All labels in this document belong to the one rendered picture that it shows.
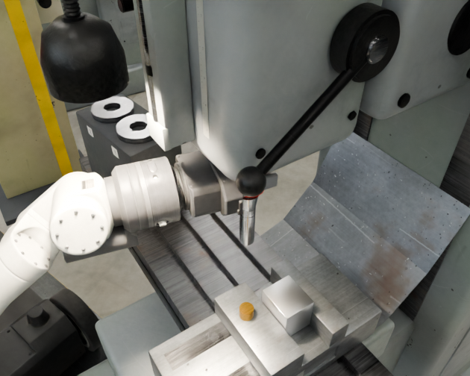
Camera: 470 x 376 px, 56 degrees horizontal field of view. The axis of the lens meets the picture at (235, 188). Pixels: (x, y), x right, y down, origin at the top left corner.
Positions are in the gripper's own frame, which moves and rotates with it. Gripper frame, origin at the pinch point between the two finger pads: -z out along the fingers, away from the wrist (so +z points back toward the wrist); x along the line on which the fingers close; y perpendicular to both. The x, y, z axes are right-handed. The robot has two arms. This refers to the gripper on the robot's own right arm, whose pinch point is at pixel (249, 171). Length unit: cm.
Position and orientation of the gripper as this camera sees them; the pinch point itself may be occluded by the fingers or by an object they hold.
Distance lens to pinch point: 62.1
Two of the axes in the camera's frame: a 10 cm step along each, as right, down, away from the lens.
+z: -9.4, 2.2, -2.5
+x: -3.3, -6.2, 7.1
